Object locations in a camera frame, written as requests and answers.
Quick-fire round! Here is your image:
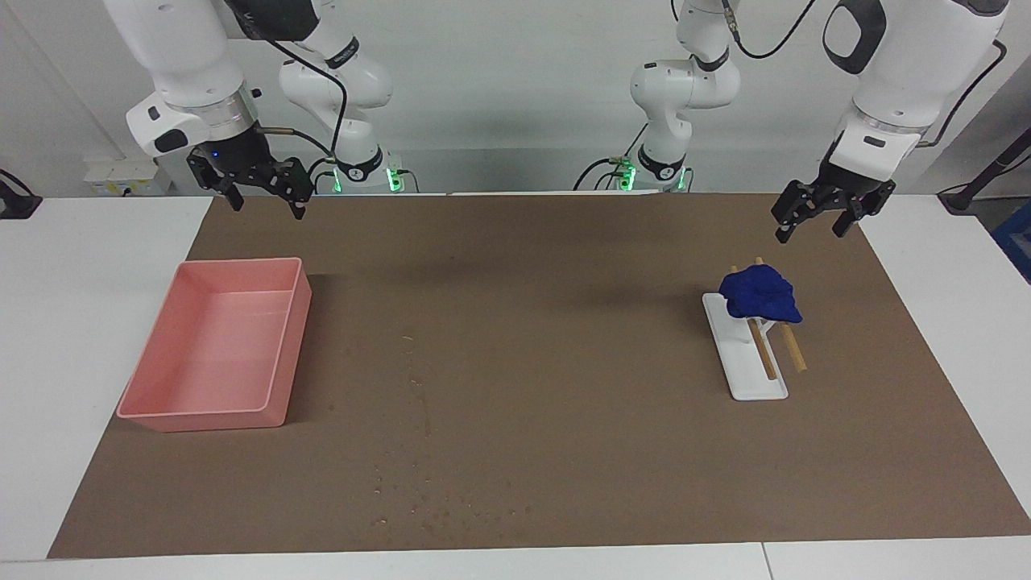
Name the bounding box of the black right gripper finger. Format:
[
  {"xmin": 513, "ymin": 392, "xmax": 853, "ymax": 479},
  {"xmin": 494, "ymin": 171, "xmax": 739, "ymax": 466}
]
[
  {"xmin": 187, "ymin": 153, "xmax": 245, "ymax": 212},
  {"xmin": 270, "ymin": 157, "xmax": 313, "ymax": 220}
]

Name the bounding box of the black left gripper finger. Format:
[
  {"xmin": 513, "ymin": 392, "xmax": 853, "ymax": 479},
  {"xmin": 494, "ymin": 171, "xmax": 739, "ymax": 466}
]
[
  {"xmin": 832, "ymin": 184, "xmax": 896, "ymax": 238},
  {"xmin": 772, "ymin": 181, "xmax": 834, "ymax": 244}
]

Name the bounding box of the blue towel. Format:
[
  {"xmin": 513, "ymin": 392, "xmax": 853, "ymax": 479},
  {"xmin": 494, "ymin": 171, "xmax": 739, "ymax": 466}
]
[{"xmin": 718, "ymin": 264, "xmax": 804, "ymax": 325}]

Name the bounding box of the white towel rack base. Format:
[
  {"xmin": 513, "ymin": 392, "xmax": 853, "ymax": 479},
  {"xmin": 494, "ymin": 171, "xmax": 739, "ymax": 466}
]
[{"xmin": 702, "ymin": 292, "xmax": 789, "ymax": 401}]

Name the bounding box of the white power strip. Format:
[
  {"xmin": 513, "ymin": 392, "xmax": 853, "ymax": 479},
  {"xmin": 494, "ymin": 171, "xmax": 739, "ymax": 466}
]
[{"xmin": 84, "ymin": 159, "xmax": 172, "ymax": 197}]

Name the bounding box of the black stand pole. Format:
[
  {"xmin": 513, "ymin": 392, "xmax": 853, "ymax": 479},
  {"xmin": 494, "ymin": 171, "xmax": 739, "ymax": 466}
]
[{"xmin": 938, "ymin": 129, "xmax": 1031, "ymax": 214}]

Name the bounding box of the wooden rack rod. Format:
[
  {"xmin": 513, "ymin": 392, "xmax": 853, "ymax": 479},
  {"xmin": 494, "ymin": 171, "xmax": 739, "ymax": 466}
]
[
  {"xmin": 731, "ymin": 266, "xmax": 779, "ymax": 381},
  {"xmin": 756, "ymin": 257, "xmax": 807, "ymax": 373}
]

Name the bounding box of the pink plastic bin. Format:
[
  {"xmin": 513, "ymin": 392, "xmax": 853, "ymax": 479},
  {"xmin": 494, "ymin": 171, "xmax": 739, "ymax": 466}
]
[{"xmin": 117, "ymin": 258, "xmax": 313, "ymax": 433}]

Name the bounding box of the brown table mat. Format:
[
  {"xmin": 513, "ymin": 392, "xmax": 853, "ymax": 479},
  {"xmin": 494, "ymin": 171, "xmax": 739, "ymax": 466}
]
[{"xmin": 47, "ymin": 193, "xmax": 1031, "ymax": 559}]

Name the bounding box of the black base cable bundle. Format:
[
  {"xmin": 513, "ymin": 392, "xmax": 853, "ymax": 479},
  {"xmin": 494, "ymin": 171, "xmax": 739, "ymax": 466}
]
[
  {"xmin": 573, "ymin": 121, "xmax": 649, "ymax": 193},
  {"xmin": 308, "ymin": 155, "xmax": 420, "ymax": 194}
]

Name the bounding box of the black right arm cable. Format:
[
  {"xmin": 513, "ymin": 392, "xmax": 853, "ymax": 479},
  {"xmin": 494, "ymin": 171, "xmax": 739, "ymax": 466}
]
[{"xmin": 255, "ymin": 32, "xmax": 349, "ymax": 159}]

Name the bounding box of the black clamp mount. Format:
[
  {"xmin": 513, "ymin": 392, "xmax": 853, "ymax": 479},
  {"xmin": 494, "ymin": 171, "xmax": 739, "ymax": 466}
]
[{"xmin": 0, "ymin": 169, "xmax": 43, "ymax": 220}]

